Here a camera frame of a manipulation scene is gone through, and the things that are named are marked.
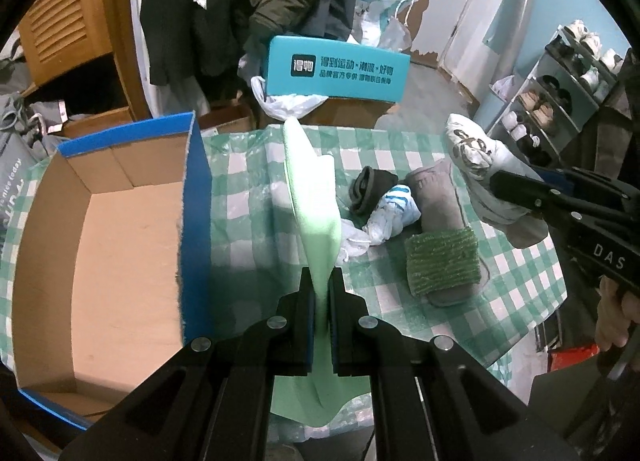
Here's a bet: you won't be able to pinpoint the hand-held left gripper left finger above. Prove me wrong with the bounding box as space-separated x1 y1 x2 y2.
60 267 317 461

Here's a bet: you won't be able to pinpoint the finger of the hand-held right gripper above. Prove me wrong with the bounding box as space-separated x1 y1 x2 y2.
489 169 587 223
531 166 632 200

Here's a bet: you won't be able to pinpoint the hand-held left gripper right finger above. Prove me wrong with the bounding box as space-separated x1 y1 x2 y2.
327 267 581 461

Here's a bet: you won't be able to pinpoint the white patterned sock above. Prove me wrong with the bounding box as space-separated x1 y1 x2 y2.
445 112 548 248

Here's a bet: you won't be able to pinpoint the grey fleece slipper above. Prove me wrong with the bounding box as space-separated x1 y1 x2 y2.
404 162 490 308

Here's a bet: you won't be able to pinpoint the light green cloth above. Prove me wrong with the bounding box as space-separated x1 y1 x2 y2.
270 118 373 427

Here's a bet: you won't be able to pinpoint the blue cardboard box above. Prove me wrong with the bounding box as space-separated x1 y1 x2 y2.
15 111 213 434

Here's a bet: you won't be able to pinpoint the person's right hand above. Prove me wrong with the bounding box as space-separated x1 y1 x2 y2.
595 275 640 351

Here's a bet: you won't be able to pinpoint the black shoes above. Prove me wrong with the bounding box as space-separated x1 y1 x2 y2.
517 134 552 165

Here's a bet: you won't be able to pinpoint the tan shoes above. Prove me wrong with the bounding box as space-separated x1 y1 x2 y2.
517 90 555 126

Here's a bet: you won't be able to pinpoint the grey shoe rack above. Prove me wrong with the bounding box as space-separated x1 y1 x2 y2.
487 21 631 168

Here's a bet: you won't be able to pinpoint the green white checked tablecloth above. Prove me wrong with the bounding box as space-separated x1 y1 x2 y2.
0 124 568 444

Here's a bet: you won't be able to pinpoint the red packet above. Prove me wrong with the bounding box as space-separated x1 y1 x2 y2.
547 345 601 378

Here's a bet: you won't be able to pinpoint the white blue striped sock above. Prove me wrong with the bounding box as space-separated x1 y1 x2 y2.
364 185 422 244

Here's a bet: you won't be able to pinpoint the dark grey sock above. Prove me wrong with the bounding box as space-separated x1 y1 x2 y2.
349 166 399 216

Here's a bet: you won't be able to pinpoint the white sneakers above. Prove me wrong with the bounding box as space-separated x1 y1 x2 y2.
564 20 604 58

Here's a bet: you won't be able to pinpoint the brown cardboard box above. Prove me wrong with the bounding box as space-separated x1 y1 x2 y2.
295 97 398 130
197 102 257 134

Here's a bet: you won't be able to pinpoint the white door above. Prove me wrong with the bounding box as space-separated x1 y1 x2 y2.
440 0 542 78

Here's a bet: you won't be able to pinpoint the white plastic bag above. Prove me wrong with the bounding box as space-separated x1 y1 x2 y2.
250 75 328 121

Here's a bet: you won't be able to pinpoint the teal printed box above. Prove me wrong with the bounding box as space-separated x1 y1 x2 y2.
263 35 412 104

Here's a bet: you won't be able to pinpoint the grey printed bag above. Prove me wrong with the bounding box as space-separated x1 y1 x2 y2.
0 134 40 247

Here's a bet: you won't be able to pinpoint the black hanging coat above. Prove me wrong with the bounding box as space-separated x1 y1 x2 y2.
140 0 251 88

